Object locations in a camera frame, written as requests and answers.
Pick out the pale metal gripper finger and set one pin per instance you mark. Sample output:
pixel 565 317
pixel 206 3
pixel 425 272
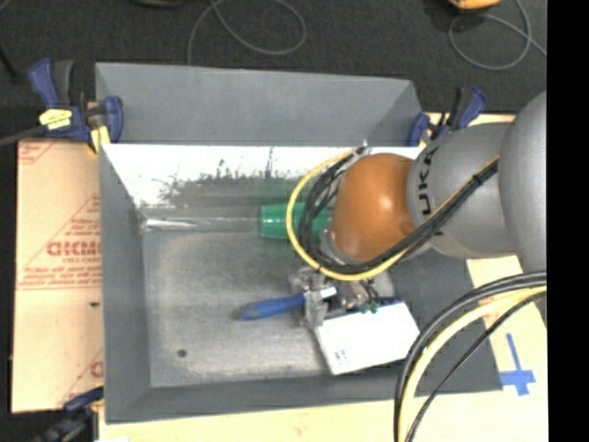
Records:
pixel 304 280
pixel 315 310

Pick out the brown cardboard board red print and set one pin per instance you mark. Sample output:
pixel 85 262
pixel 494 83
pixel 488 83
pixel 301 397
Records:
pixel 55 247

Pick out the green plastic cup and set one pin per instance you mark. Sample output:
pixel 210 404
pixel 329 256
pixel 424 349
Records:
pixel 276 221

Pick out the grey metal bin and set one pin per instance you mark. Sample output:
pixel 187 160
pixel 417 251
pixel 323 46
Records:
pixel 207 293

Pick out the white flat box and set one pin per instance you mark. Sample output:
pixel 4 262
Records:
pixel 368 339

